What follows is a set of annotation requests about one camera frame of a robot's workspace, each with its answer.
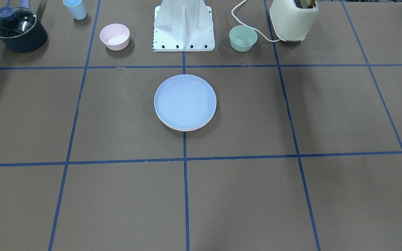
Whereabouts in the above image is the blue plate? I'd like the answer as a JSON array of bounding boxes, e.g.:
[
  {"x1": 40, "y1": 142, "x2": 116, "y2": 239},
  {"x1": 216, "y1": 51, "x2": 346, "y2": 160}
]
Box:
[{"x1": 154, "y1": 74, "x2": 217, "y2": 116}]

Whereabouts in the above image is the cream toaster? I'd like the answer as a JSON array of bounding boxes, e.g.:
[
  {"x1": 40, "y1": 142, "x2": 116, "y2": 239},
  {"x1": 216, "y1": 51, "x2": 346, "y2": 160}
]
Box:
[{"x1": 269, "y1": 0, "x2": 319, "y2": 43}]

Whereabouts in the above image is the green bowl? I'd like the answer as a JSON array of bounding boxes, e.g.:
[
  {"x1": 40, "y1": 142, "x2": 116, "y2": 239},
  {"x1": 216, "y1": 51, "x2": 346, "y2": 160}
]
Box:
[{"x1": 229, "y1": 25, "x2": 258, "y2": 52}]

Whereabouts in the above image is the pink bowl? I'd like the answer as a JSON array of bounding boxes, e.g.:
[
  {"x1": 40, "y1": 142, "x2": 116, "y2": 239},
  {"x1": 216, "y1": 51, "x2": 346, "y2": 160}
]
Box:
[{"x1": 99, "y1": 23, "x2": 130, "y2": 51}]

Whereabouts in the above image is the light blue cup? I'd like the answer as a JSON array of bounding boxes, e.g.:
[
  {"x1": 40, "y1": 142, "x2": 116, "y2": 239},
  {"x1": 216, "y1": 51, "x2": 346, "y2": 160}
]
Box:
[{"x1": 63, "y1": 0, "x2": 87, "y2": 20}]

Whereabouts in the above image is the dark blue pot with lid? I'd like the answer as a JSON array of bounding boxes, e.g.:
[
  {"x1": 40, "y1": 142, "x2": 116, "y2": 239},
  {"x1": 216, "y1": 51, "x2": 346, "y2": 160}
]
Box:
[{"x1": 0, "y1": 0, "x2": 48, "y2": 53}]

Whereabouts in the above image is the white toaster cable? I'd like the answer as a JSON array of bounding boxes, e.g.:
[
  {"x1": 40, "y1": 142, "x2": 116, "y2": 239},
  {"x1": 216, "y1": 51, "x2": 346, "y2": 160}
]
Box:
[{"x1": 231, "y1": 0, "x2": 280, "y2": 43}]

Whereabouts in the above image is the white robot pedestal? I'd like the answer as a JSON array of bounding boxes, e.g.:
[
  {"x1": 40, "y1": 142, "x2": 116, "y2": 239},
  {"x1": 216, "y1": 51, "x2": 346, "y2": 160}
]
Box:
[{"x1": 152, "y1": 0, "x2": 215, "y2": 52}]

